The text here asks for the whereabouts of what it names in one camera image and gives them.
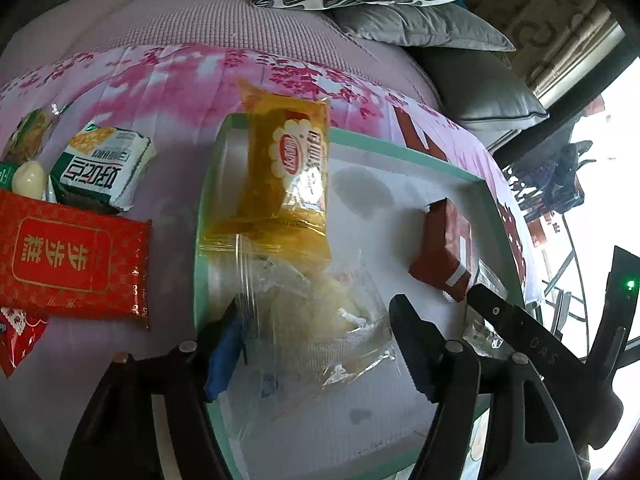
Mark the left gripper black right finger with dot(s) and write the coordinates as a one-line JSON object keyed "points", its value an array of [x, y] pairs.
{"points": [[526, 437]]}

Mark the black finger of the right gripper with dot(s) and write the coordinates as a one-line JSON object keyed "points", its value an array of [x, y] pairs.
{"points": [[525, 335]]}

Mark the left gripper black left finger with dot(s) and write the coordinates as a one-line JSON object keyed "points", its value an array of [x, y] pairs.
{"points": [[148, 419]]}

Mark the dark red snack packet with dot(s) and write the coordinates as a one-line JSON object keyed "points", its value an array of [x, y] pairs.
{"points": [[445, 260]]}

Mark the red patterned long packet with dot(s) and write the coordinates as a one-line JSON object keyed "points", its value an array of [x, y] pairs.
{"points": [[63, 261]]}

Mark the clear plastic pastry packet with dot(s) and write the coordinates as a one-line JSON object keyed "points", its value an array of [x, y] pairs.
{"points": [[309, 331]]}

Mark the yellow soft bread packet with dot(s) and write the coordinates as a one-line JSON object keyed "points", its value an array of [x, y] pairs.
{"points": [[282, 205]]}

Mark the round green cookie packet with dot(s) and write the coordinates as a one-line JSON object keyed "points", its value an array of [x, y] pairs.
{"points": [[32, 133]]}

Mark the red white-striped snack packet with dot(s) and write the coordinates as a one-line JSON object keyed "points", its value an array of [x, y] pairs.
{"points": [[20, 331]]}

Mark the black metal drying rack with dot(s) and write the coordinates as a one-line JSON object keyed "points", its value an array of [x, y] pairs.
{"points": [[546, 189]]}

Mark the teal rimmed white tray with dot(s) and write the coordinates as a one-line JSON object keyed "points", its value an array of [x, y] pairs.
{"points": [[279, 422]]}

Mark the grey green sofa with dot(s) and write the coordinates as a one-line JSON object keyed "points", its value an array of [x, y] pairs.
{"points": [[476, 90]]}

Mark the green white cracker packet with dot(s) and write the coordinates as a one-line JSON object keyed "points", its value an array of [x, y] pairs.
{"points": [[100, 169]]}

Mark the pale yellow wrapped candy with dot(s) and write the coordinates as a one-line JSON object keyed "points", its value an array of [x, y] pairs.
{"points": [[30, 180]]}

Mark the dark green snack packet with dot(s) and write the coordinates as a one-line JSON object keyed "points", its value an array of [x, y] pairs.
{"points": [[7, 171]]}

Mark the patterned beige curtain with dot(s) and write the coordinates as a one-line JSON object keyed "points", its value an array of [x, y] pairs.
{"points": [[550, 37]]}

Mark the grey cushion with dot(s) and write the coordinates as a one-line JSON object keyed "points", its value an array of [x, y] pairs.
{"points": [[445, 26]]}

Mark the pink knitted sofa cover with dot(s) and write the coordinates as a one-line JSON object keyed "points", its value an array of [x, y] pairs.
{"points": [[93, 25]]}

